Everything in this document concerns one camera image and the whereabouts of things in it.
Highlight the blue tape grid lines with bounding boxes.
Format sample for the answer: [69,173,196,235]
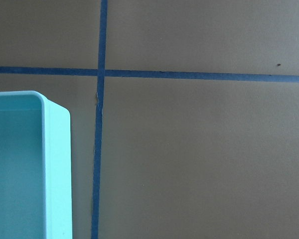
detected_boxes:
[0,0,299,239]

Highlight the turquoise plastic storage bin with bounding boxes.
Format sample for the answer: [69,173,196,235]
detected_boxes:
[0,91,72,239]

